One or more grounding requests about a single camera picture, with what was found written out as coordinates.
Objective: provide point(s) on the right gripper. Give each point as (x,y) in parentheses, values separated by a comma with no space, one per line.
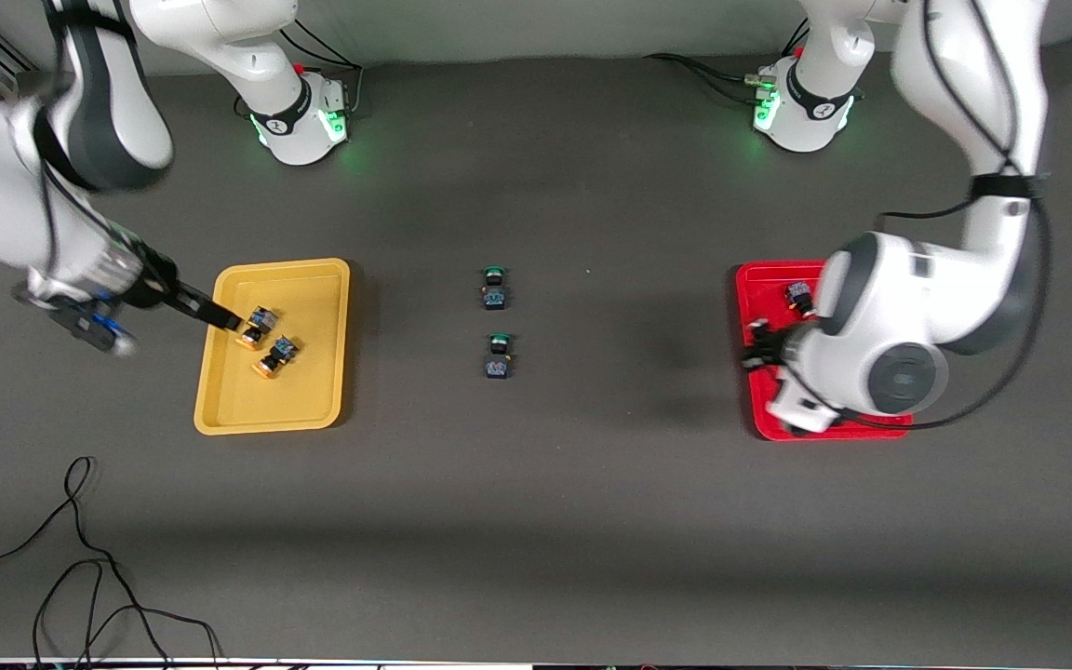
(161,285)

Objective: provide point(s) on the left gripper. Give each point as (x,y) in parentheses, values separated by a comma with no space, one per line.
(765,352)

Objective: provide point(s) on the red push button switch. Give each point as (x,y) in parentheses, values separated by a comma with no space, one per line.
(799,297)

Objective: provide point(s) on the yellow push button switch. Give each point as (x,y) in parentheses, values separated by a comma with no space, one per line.
(275,357)
(256,328)

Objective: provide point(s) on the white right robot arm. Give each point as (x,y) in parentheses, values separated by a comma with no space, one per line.
(108,102)

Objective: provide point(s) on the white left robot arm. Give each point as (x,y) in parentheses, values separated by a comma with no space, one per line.
(908,307)

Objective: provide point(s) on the red plastic tray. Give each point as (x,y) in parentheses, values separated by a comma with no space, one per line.
(764,298)

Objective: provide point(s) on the yellow plastic tray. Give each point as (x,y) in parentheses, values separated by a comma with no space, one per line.
(303,391)

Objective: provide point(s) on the green push button switch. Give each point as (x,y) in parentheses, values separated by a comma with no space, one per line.
(495,288)
(498,357)

